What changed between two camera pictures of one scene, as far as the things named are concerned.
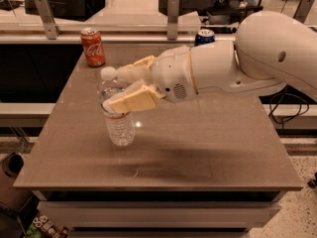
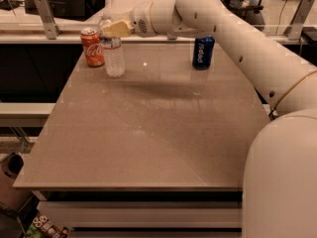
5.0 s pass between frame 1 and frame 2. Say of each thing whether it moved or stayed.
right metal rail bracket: stayed
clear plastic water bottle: moved
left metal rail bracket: stayed
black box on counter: stayed
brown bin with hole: stayed
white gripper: moved
